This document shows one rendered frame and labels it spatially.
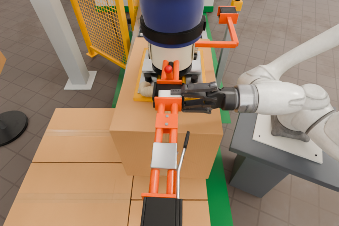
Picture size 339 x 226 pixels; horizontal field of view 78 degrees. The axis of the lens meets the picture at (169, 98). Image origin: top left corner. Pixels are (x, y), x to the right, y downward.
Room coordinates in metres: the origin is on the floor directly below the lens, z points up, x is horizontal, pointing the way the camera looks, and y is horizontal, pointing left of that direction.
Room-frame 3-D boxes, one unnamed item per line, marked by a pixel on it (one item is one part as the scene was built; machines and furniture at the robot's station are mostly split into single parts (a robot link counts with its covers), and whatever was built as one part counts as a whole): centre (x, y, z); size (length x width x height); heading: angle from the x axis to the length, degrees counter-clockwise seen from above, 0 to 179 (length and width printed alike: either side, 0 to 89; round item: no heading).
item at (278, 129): (0.64, -0.64, 0.79); 0.22 x 0.18 x 0.06; 166
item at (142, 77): (0.69, 0.08, 1.09); 0.34 x 0.10 x 0.05; 177
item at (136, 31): (2.15, 0.32, 0.50); 2.31 x 0.05 x 0.19; 0
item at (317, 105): (0.61, -0.64, 0.93); 0.18 x 0.16 x 0.22; 27
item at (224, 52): (1.56, -0.50, 0.50); 0.07 x 0.07 x 1.00; 0
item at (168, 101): (0.44, 0.00, 1.20); 0.10 x 0.08 x 0.06; 87
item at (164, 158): (0.23, 0.01, 1.20); 0.07 x 0.07 x 0.04; 87
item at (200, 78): (0.69, -0.11, 1.09); 0.34 x 0.10 x 0.05; 177
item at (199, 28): (0.70, -0.01, 1.31); 0.23 x 0.23 x 0.04
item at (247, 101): (0.43, -0.23, 1.20); 0.09 x 0.06 x 0.09; 0
